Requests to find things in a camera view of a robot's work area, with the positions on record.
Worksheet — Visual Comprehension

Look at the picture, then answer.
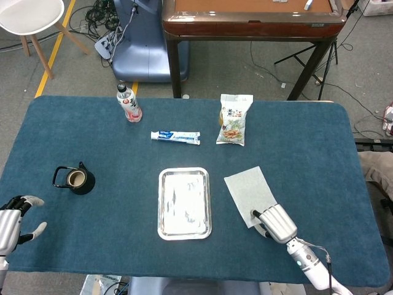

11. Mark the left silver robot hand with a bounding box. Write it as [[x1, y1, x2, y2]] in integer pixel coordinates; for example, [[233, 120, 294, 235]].
[[0, 194, 47, 256]]

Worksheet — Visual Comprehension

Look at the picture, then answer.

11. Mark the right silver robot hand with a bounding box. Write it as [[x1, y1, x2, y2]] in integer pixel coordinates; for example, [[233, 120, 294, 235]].
[[250, 203, 298, 245]]

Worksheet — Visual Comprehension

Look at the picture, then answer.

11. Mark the white paper sheet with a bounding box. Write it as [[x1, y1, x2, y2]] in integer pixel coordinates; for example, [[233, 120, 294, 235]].
[[224, 166, 279, 230]]

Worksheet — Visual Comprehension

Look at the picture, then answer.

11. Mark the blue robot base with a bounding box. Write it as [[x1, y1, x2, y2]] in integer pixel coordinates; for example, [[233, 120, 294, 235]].
[[111, 0, 190, 83]]

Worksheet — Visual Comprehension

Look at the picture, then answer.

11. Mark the silver metal tray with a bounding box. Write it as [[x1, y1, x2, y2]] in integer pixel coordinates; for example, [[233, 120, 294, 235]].
[[157, 167, 212, 241]]

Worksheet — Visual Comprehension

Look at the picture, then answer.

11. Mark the clear plastic bag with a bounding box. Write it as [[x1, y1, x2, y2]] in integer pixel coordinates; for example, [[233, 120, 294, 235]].
[[80, 274, 122, 295]]

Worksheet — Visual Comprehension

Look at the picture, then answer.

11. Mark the peanut snack bag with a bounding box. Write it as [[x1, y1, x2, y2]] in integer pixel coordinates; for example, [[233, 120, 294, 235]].
[[216, 93, 254, 147]]

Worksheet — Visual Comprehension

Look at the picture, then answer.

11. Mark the grey robot torso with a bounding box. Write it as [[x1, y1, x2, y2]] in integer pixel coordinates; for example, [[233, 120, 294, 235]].
[[127, 276, 262, 295]]

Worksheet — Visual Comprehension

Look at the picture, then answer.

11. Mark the brown cloth bundle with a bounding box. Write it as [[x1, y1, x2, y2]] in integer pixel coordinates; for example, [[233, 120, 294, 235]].
[[357, 150, 393, 191]]

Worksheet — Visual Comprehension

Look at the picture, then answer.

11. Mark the white blue toothpaste tube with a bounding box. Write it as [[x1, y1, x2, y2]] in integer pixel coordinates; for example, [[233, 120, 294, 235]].
[[150, 130, 201, 146]]

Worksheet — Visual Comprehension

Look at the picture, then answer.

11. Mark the blue table cloth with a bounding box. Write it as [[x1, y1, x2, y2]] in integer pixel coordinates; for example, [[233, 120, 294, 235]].
[[0, 95, 388, 288]]

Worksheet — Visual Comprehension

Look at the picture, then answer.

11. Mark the pink white bundle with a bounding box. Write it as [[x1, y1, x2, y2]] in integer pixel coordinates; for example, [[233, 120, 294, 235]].
[[382, 103, 393, 138]]

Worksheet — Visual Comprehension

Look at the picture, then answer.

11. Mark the black tripod stand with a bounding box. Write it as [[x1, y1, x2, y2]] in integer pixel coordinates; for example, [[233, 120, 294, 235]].
[[274, 0, 360, 101]]

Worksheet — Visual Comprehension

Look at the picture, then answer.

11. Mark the clear pink drink bottle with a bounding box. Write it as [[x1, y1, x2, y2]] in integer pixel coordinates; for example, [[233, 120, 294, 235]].
[[116, 83, 144, 124]]

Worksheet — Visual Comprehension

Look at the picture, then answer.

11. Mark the brown mahjong table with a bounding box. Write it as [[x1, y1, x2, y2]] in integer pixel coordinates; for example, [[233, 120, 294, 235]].
[[161, 0, 348, 101]]

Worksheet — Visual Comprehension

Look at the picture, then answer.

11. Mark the white power strip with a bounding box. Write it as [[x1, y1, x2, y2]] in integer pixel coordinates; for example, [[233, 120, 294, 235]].
[[94, 29, 123, 60]]

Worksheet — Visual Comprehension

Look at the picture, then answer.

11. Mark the white chair with wooden legs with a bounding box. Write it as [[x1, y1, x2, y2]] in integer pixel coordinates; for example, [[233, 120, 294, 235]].
[[0, 0, 92, 80]]

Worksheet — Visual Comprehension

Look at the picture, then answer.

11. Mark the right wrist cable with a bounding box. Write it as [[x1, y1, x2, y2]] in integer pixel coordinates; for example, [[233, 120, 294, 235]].
[[299, 238, 335, 295]]

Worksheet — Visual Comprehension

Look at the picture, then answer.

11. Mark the black metal frame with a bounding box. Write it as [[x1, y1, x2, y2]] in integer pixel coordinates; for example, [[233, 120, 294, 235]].
[[354, 138, 393, 153]]

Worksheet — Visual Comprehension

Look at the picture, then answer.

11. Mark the tangle of black cables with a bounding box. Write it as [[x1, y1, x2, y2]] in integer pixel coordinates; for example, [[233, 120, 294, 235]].
[[69, 0, 123, 41]]

